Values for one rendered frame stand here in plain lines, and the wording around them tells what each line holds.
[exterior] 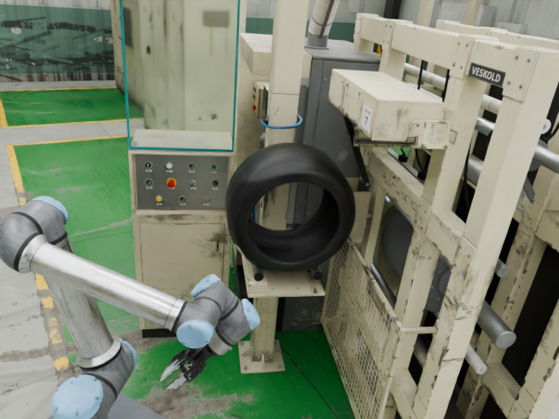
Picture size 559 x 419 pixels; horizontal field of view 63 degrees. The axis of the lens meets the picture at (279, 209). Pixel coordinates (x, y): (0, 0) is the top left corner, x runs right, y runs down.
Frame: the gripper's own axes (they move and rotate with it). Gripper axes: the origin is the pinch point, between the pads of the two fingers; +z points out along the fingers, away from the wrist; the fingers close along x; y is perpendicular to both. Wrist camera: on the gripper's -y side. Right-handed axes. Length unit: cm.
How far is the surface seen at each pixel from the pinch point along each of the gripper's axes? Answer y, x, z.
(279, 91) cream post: -72, -58, -92
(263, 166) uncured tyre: -49, -35, -65
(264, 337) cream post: -127, 36, 4
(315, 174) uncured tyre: -50, -19, -80
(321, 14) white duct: -109, -80, -138
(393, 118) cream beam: -21, -16, -112
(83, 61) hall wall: -802, -503, 109
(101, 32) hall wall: -803, -521, 44
